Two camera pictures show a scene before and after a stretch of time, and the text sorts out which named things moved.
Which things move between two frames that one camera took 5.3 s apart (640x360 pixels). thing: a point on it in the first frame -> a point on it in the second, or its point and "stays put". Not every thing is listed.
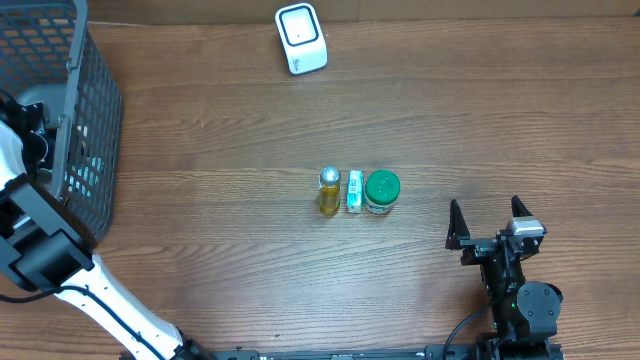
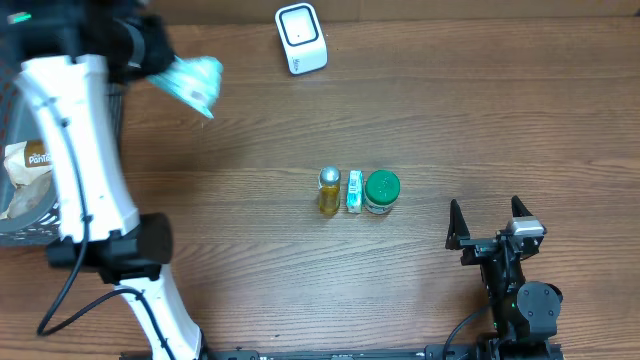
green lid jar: [380, 191] stays put
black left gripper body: [41, 149] -> [142, 53]
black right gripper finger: [458, 227] stays put
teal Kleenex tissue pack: [354, 192] stays put
